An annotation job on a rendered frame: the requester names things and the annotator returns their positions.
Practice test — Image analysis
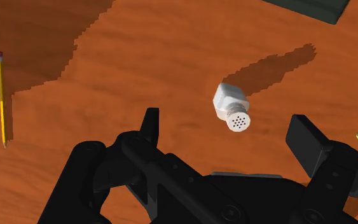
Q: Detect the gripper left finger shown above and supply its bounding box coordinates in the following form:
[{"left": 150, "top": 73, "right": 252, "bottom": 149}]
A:
[{"left": 38, "top": 107, "right": 248, "bottom": 224}]

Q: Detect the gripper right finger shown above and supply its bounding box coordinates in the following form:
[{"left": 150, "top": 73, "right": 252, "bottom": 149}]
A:
[{"left": 285, "top": 114, "right": 358, "bottom": 224}]

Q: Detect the white salt shaker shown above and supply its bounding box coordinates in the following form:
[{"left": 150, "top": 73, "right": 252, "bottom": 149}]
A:
[{"left": 212, "top": 82, "right": 251, "bottom": 133}]

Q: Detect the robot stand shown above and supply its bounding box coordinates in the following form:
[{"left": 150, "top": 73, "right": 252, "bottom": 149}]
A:
[{"left": 261, "top": 0, "right": 352, "bottom": 25}]

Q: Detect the yellow pencil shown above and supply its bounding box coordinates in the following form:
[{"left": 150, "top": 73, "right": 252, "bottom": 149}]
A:
[{"left": 0, "top": 51, "right": 8, "bottom": 149}]

